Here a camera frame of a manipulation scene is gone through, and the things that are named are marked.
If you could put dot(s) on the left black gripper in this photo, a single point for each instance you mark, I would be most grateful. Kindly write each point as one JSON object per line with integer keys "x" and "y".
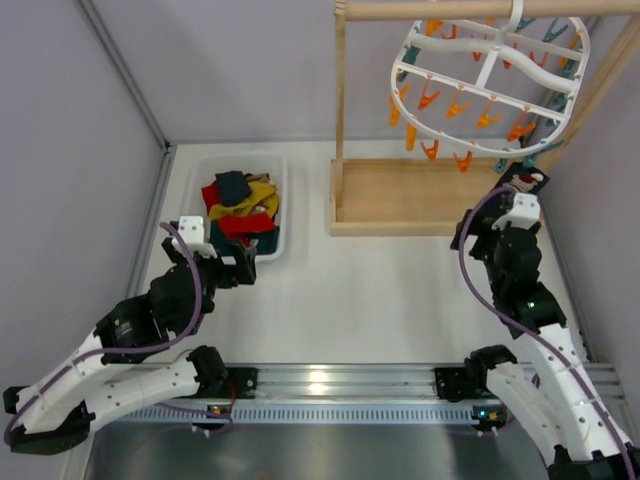
{"x": 240, "y": 262}

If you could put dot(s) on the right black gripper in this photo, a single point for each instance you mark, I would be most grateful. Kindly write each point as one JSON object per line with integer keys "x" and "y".
{"x": 523, "y": 176}

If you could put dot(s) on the red christmas sock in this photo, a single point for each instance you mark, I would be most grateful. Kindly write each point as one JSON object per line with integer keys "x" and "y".
{"x": 236, "y": 228}

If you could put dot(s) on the dark navy sock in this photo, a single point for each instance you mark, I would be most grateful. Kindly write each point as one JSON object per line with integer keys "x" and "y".
{"x": 233, "y": 188}

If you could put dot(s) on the navy christmas pattern sock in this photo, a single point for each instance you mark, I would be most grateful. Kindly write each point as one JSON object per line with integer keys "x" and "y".
{"x": 523, "y": 179}

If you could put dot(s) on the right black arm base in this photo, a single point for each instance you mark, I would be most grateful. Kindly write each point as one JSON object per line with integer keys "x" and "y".
{"x": 456, "y": 384}

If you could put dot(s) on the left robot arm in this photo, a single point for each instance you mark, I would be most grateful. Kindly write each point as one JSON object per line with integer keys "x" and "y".
{"x": 84, "y": 394}

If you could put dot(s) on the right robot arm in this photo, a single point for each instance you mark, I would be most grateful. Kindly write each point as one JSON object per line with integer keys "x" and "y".
{"x": 540, "y": 378}

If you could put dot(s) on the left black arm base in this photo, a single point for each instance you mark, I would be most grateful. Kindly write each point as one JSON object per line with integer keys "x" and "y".
{"x": 240, "y": 384}

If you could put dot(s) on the white round clip hanger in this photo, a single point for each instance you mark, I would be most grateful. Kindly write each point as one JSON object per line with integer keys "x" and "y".
{"x": 487, "y": 87}

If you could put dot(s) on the teal sock in basket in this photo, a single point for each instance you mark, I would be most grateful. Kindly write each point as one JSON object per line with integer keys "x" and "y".
{"x": 266, "y": 243}

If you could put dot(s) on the red sock in basket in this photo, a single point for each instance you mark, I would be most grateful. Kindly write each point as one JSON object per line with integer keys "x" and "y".
{"x": 210, "y": 195}

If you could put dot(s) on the brown striped sock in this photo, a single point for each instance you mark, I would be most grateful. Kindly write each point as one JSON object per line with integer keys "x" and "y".
{"x": 262, "y": 178}

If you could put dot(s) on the white plastic basket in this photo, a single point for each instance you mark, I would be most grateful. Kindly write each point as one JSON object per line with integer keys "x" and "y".
{"x": 202, "y": 173}

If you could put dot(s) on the wooden drying rack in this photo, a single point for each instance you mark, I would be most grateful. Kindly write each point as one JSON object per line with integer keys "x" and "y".
{"x": 408, "y": 197}

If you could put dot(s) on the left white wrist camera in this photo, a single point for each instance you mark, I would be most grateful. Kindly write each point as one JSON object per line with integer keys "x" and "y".
{"x": 195, "y": 236}

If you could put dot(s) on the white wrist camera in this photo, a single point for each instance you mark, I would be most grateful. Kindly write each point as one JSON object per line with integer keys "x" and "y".
{"x": 520, "y": 207}
{"x": 195, "y": 236}

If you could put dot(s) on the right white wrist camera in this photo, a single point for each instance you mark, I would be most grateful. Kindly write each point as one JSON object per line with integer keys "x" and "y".
{"x": 520, "y": 207}

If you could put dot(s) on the aluminium mounting rail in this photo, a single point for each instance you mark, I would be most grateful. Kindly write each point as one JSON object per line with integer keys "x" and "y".
{"x": 376, "y": 394}

